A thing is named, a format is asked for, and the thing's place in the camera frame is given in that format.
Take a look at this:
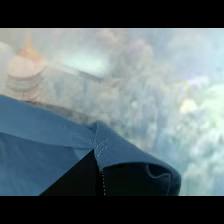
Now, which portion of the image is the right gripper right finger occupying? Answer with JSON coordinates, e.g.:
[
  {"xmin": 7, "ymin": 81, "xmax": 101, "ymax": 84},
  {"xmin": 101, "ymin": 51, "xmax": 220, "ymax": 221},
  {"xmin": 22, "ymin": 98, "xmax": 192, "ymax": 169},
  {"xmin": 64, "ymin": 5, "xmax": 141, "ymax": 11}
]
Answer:
[{"xmin": 100, "ymin": 163, "xmax": 174, "ymax": 197}]

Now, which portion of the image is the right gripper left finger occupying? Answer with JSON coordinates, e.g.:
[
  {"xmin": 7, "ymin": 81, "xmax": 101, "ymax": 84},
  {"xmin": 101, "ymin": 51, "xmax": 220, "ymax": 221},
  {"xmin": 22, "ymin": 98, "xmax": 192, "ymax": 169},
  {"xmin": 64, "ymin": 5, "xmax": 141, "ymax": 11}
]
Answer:
[{"xmin": 39, "ymin": 149, "xmax": 101, "ymax": 197}]

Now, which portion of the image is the light blue T-shirt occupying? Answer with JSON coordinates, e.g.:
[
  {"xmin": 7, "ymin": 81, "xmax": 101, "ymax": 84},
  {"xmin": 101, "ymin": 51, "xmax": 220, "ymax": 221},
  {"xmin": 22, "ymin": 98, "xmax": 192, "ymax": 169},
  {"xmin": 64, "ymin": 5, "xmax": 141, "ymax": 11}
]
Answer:
[{"xmin": 0, "ymin": 94, "xmax": 183, "ymax": 197}]

